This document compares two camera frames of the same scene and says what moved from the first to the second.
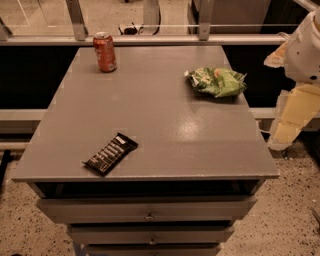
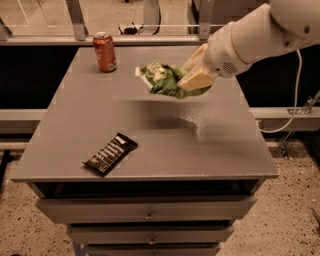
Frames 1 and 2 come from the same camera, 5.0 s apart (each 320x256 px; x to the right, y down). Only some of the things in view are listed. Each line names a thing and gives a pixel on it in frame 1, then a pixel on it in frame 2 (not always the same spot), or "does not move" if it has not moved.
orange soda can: [105, 51] does not move
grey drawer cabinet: [199, 166] does not move
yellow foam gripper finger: [277, 57] -> [197, 60]
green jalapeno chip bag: [216, 82] -> [162, 79]
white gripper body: [304, 56] -> [222, 56]
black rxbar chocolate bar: [111, 154] does not move
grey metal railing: [76, 33] does not move
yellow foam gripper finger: [296, 109] -> [197, 80]
